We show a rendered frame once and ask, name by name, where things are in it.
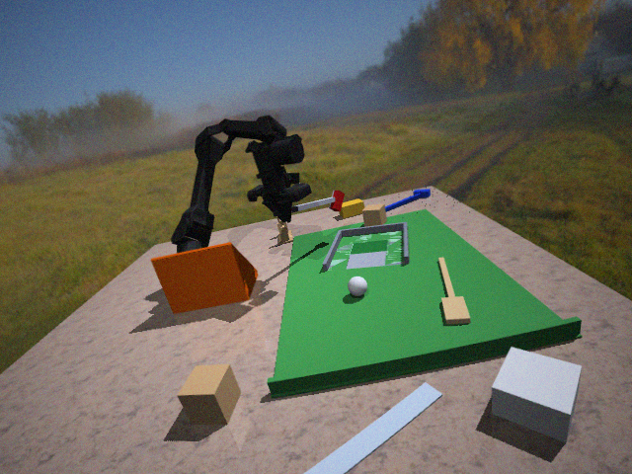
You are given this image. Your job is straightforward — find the green putting mat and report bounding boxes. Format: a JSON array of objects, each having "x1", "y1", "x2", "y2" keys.
[{"x1": 275, "y1": 209, "x2": 562, "y2": 377}]

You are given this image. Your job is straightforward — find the blue putter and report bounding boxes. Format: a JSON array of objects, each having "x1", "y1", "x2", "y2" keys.
[{"x1": 385, "y1": 189, "x2": 431, "y2": 211}]

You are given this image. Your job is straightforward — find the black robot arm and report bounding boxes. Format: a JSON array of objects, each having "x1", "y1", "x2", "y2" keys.
[{"x1": 171, "y1": 116, "x2": 304, "y2": 254}]

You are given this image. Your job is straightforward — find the white golf ball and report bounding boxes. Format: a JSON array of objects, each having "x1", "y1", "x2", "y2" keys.
[{"x1": 348, "y1": 276, "x2": 367, "y2": 296}]

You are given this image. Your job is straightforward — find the light blue flat strip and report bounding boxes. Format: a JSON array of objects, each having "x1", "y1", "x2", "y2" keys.
[{"x1": 304, "y1": 382, "x2": 442, "y2": 474}]

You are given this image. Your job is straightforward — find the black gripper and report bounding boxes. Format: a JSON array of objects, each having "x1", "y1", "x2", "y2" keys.
[{"x1": 247, "y1": 165, "x2": 312, "y2": 223}]

